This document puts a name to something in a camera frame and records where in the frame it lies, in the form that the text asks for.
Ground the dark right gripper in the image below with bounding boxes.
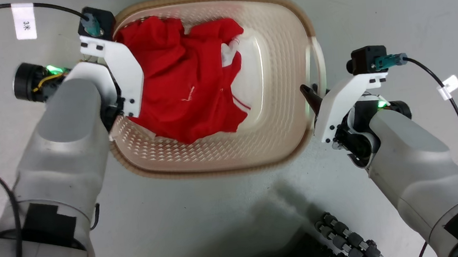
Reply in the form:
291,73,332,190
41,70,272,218
299,77,383,174

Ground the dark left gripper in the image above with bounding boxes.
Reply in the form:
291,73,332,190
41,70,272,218
99,93,129,133

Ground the beige plastic laundry basket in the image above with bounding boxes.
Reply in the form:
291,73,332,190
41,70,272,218
94,0,337,188

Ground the red garment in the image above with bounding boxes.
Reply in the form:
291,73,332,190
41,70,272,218
113,7,256,152

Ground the white garment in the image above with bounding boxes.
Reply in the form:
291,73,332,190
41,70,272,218
218,33,248,68

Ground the white right camera bracket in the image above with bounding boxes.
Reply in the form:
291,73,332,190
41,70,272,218
308,71,395,146

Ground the white camera bracket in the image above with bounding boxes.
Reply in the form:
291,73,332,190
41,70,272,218
78,29,149,123
308,71,395,146

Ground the white left camera bracket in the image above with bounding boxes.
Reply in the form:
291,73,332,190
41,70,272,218
78,29,149,123

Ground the black left camera cable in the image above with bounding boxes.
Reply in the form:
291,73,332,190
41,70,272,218
0,0,88,30

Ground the large white cable tag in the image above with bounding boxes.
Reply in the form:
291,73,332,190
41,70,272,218
11,2,38,41

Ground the small white cable tag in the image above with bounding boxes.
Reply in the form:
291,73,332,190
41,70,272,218
436,74,458,101

